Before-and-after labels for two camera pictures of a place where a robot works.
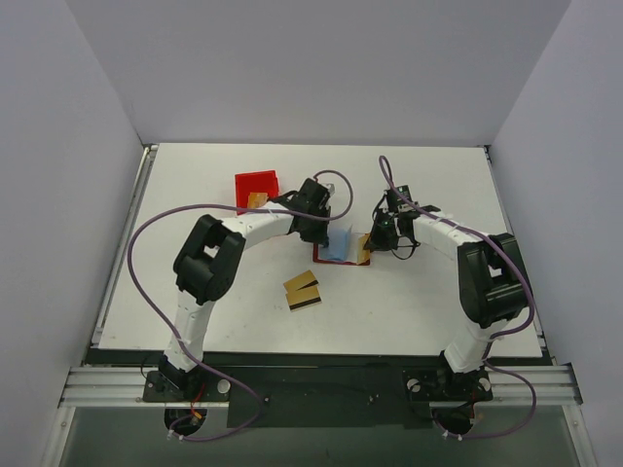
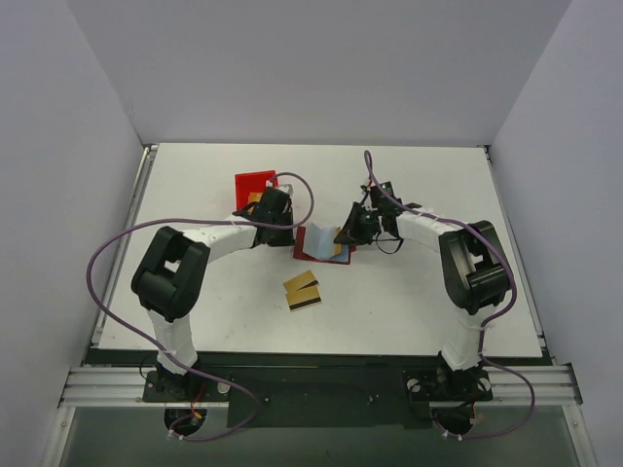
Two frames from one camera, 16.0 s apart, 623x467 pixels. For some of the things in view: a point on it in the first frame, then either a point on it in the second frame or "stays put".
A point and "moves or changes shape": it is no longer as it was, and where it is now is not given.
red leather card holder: (344, 248) moves or changes shape
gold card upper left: (299, 281) stays put
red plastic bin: (263, 181) stays put
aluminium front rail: (513, 386) stays put
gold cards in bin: (256, 199) stays put
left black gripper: (317, 233) → (272, 205)
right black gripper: (378, 238) → (360, 226)
